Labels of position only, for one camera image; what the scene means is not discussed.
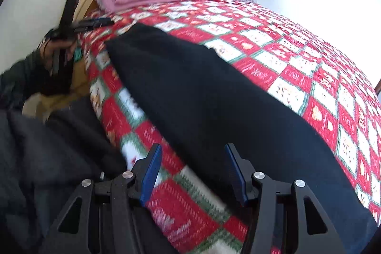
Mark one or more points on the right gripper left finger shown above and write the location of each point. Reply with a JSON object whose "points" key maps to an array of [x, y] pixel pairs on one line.
{"points": [[98, 217]]}

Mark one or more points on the left hand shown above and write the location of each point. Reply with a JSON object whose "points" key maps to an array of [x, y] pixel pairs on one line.
{"points": [[47, 49]]}

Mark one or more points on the red patchwork bedspread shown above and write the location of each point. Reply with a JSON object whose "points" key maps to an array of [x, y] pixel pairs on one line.
{"points": [[305, 73]]}

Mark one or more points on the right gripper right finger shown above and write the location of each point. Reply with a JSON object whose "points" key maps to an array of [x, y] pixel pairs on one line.
{"points": [[306, 225]]}

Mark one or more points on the black pants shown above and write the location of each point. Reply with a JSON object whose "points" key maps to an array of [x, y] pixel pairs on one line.
{"points": [[200, 103]]}

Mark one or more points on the dark sleeve left forearm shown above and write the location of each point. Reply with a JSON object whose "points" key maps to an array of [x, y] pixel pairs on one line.
{"points": [[28, 77]]}

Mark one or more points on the dark trousers of person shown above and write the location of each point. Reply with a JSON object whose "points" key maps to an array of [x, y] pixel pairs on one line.
{"points": [[42, 163]]}

